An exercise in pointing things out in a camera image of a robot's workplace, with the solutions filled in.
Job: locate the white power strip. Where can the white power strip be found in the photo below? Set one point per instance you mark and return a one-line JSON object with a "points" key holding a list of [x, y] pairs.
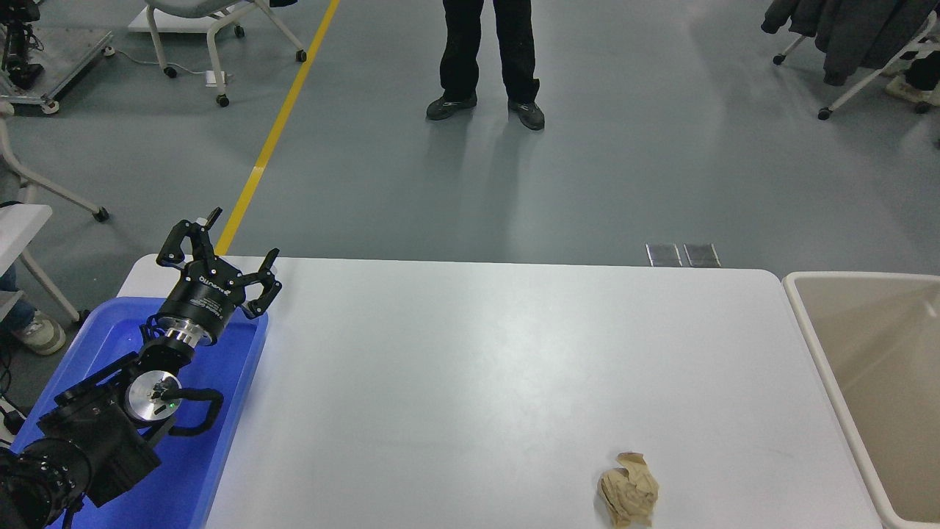
{"points": [[216, 78]]}

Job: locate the white wheeled chair frame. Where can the white wheeled chair frame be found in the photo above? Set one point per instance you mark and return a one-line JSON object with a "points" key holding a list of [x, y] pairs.
{"points": [[44, 187]]}

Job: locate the grey jacket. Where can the grey jacket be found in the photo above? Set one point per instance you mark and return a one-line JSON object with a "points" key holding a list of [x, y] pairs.
{"points": [[859, 37]]}

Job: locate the blue plastic tray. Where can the blue plastic tray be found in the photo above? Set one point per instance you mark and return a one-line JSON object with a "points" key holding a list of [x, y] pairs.
{"points": [[220, 441]]}

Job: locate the seated person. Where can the seated person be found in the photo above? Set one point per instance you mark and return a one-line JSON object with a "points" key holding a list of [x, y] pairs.
{"points": [[40, 334]]}

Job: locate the large pale bin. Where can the large pale bin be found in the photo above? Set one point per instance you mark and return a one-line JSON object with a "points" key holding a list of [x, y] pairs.
{"points": [[881, 382]]}

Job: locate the pale sneaker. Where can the pale sneaker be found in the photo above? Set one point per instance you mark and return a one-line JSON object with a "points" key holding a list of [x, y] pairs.
{"points": [[903, 90]]}

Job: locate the grey wheeled platform cart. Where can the grey wheeled platform cart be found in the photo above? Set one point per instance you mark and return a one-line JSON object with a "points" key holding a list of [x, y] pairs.
{"points": [[70, 51]]}

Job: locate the crumpled tan paper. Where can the crumpled tan paper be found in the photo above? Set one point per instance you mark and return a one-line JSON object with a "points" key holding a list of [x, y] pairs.
{"points": [[628, 492]]}

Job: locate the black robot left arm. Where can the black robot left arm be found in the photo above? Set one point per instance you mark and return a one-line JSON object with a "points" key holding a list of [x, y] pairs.
{"points": [[95, 441]]}

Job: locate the white side table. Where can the white side table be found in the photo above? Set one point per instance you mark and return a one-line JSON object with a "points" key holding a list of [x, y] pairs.
{"points": [[18, 228]]}

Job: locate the black machine on cart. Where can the black machine on cart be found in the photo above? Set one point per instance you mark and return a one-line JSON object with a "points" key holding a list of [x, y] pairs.
{"points": [[18, 44]]}

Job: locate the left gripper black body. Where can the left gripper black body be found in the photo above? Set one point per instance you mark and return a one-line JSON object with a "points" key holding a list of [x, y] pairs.
{"points": [[207, 294]]}

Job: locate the metal floor plate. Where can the metal floor plate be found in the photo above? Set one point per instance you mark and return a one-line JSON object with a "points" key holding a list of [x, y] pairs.
{"points": [[664, 256], [701, 256]]}

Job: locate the black jacket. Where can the black jacket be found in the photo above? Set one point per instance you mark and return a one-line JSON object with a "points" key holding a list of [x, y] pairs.
{"points": [[789, 15]]}

